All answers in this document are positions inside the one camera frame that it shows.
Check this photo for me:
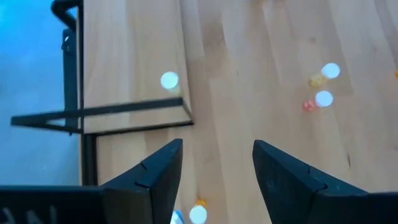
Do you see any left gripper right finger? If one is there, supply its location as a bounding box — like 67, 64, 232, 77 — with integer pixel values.
252, 139, 369, 224

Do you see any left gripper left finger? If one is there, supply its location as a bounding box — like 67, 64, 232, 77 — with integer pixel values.
101, 138, 184, 224

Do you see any orange pill bottle white cap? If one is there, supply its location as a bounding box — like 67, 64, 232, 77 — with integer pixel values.
188, 198, 208, 224

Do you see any small white ball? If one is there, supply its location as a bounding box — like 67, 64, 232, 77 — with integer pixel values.
302, 90, 334, 113

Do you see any black power strip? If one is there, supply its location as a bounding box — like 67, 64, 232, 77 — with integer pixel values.
61, 27, 79, 133

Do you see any black curved clamp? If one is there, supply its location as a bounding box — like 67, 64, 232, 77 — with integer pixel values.
50, 0, 84, 32

